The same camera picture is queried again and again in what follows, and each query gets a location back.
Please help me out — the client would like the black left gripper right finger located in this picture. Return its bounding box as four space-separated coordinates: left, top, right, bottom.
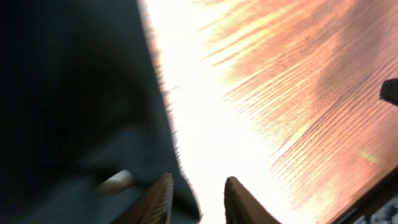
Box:
224 176 280 224

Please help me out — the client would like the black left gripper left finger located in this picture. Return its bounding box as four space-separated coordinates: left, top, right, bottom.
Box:
118 173 174 224

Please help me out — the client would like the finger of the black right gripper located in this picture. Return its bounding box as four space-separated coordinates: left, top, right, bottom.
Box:
379 78 398 106

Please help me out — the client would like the black polo shirt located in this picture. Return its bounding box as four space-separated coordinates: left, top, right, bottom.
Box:
1 0 200 223

